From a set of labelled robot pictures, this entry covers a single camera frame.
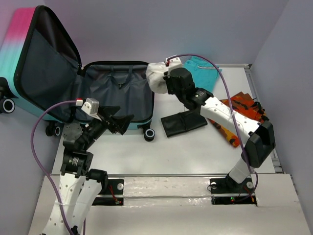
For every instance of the pink and teal suitcase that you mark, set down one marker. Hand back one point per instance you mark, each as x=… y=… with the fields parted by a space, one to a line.
x=40 y=66

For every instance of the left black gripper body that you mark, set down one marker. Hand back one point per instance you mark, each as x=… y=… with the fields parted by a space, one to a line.
x=99 y=127

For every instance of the orange camouflage shorts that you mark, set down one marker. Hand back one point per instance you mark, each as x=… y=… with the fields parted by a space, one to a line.
x=247 y=106

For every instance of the black pouch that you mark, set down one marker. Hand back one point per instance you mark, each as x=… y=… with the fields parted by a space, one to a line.
x=182 y=122

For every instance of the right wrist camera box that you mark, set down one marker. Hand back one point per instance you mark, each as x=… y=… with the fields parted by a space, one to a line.
x=173 y=62

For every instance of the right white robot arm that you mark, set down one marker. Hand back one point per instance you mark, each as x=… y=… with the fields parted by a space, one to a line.
x=257 y=138

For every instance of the teal shorts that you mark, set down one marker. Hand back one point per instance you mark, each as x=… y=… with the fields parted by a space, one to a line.
x=204 y=74

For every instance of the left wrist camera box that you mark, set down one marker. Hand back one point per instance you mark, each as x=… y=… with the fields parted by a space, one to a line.
x=90 y=107

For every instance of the white cloth bundle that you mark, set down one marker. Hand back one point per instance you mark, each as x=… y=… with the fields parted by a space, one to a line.
x=154 y=74

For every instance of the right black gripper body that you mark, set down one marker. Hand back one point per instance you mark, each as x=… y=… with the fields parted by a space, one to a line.
x=170 y=86

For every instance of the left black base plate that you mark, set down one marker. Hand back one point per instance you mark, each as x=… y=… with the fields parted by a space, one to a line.
x=112 y=195

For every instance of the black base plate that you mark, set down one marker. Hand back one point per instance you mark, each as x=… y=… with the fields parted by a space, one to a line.
x=224 y=193
x=112 y=195

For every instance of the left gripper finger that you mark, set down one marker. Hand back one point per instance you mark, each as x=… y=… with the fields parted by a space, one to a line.
x=122 y=123
x=108 y=111

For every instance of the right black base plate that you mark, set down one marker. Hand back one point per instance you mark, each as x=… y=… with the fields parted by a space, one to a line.
x=224 y=193

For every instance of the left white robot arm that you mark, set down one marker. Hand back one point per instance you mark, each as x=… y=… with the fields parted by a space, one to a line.
x=79 y=184

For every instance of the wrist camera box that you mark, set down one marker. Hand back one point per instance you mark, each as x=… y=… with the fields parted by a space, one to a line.
x=90 y=107
x=173 y=62

